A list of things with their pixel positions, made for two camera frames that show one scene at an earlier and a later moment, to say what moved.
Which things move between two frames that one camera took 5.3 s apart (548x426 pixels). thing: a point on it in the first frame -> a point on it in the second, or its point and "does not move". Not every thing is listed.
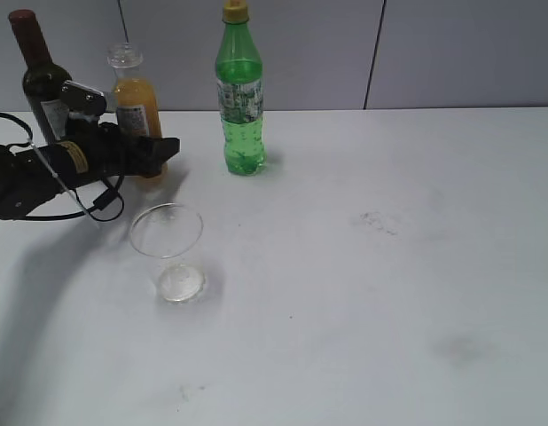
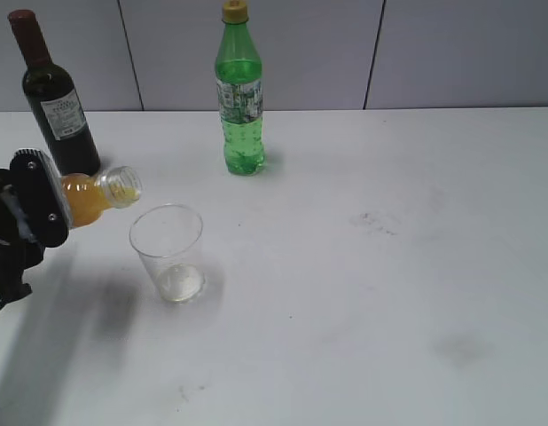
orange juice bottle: [133, 102] -> [87, 196]
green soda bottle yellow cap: [239, 72] does not move
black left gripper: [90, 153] -> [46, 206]
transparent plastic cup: [170, 237] does not move
